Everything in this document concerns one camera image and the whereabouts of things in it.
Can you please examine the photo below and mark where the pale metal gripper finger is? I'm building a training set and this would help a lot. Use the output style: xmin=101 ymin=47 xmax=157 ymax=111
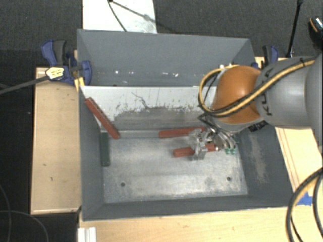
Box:
xmin=189 ymin=145 xmax=208 ymax=161
xmin=188 ymin=130 xmax=207 ymax=146

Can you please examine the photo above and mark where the red-brown block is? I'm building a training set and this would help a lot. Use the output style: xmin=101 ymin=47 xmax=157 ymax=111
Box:
xmin=172 ymin=144 xmax=220 ymax=158
xmin=84 ymin=97 xmax=121 ymax=140
xmin=157 ymin=126 xmax=206 ymax=139

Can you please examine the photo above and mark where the grey metal bin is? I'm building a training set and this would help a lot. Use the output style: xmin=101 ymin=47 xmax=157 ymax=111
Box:
xmin=76 ymin=28 xmax=294 ymax=222

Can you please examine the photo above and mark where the dark green flat block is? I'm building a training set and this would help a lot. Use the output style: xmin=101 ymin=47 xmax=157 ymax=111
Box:
xmin=100 ymin=132 xmax=111 ymax=167

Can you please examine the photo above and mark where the pale wood flat board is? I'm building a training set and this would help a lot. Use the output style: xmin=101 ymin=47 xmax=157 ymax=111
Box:
xmin=30 ymin=67 xmax=82 ymax=215

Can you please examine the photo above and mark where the black cylinder on white bracket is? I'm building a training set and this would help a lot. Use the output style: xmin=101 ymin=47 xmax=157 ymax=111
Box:
xmin=248 ymin=120 xmax=268 ymax=133

